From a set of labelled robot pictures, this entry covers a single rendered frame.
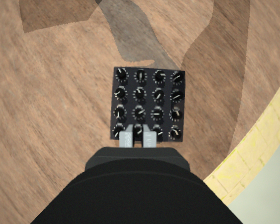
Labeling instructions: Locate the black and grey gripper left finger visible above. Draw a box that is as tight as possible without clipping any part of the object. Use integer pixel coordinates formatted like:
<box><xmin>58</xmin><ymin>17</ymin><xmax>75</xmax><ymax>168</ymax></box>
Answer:
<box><xmin>119</xmin><ymin>125</ymin><xmax>135</xmax><ymax>147</ymax></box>

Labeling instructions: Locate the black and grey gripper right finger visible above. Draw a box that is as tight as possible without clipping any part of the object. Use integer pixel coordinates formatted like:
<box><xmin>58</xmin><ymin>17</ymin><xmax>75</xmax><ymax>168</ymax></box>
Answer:
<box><xmin>141</xmin><ymin>125</ymin><xmax>157</xmax><ymax>147</ymax></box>

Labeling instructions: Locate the black knob box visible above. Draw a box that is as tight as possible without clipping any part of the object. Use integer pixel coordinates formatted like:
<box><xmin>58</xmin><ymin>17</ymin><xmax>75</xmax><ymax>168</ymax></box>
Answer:
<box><xmin>110</xmin><ymin>67</ymin><xmax>185</xmax><ymax>142</ymax></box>

